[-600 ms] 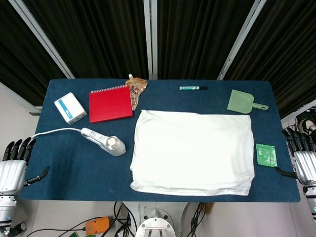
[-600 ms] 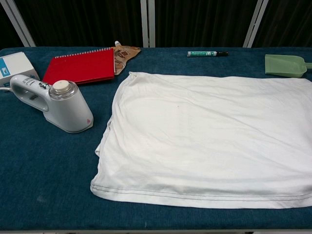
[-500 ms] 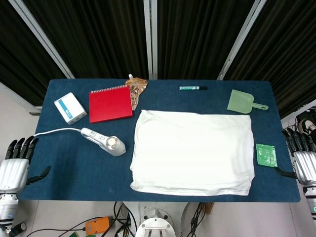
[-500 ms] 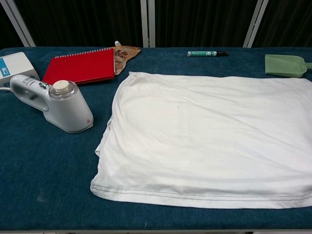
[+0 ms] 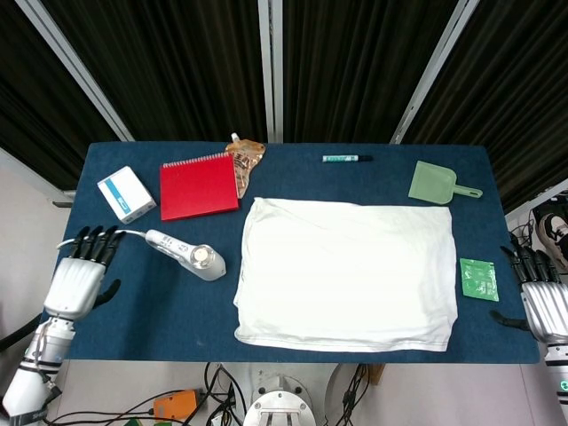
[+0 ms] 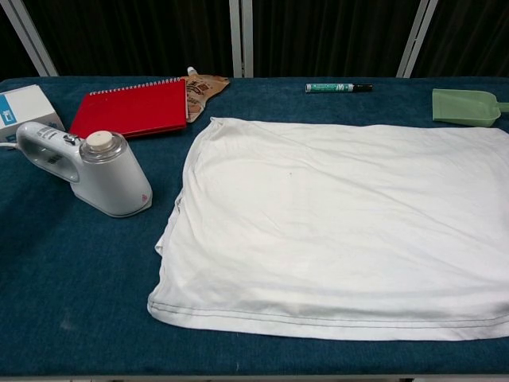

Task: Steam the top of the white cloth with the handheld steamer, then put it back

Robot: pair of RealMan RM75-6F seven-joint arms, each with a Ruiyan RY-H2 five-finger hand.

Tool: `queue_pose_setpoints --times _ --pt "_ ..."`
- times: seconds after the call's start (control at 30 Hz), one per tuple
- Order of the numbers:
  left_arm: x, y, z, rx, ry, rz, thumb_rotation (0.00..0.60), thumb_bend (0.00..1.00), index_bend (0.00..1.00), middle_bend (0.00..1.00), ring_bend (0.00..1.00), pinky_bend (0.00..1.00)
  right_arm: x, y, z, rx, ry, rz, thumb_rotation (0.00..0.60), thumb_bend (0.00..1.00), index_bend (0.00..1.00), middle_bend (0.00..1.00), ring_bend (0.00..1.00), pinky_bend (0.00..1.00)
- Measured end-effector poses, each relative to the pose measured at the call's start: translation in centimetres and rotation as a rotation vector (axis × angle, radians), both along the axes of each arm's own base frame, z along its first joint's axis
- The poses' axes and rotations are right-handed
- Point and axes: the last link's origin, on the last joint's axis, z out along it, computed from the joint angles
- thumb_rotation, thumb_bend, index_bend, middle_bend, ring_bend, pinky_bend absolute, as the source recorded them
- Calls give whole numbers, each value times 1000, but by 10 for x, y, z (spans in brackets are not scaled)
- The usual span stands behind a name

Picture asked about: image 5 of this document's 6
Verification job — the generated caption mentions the blue table mat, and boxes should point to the blue table mat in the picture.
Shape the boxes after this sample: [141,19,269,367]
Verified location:
[61,140,541,366]

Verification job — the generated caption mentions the white handheld steamer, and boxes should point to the white handheld steamer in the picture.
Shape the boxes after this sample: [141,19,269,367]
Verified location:
[145,228,227,282]

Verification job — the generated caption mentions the grey metal frame post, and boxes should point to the grey metal frame post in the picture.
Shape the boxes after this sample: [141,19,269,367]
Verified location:
[390,0,481,146]
[15,0,135,143]
[257,0,285,144]

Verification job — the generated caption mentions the white and blue box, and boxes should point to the white and blue box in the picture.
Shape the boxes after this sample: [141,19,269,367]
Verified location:
[97,165,158,225]

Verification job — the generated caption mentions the white folded clothes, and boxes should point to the white folded clothes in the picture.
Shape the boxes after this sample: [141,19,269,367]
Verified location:
[233,196,459,353]

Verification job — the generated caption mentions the green plastic dustpan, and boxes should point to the green plastic dustpan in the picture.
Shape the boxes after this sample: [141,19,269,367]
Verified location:
[407,160,484,206]

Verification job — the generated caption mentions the white and black sneaker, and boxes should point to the white and black sneaker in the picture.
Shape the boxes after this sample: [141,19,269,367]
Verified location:
[533,211,568,272]

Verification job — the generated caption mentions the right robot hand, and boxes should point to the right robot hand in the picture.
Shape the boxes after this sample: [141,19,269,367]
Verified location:
[489,233,568,343]

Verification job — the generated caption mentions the black floor cables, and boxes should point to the black floor cables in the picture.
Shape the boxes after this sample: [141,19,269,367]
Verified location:
[43,362,249,426]

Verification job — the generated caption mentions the black curtain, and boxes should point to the black curtain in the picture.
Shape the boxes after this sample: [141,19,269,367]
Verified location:
[0,0,568,214]

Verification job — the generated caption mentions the robot base column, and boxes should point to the robot base column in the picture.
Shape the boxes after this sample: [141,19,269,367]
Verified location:
[217,362,343,426]

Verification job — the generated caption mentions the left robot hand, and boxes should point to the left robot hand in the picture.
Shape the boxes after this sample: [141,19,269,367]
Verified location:
[43,225,126,321]

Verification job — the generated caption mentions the red spiral notebook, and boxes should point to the red spiral notebook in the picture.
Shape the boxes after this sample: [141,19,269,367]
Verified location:
[159,152,241,222]

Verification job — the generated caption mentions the green sachet packet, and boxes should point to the green sachet packet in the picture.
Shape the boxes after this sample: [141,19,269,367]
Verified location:
[459,257,500,303]

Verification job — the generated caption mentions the brown spout pouch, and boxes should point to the brown spout pouch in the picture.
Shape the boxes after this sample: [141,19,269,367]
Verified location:
[225,132,267,200]

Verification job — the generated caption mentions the orange device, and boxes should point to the orange device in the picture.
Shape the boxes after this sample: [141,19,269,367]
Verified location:
[153,388,201,423]

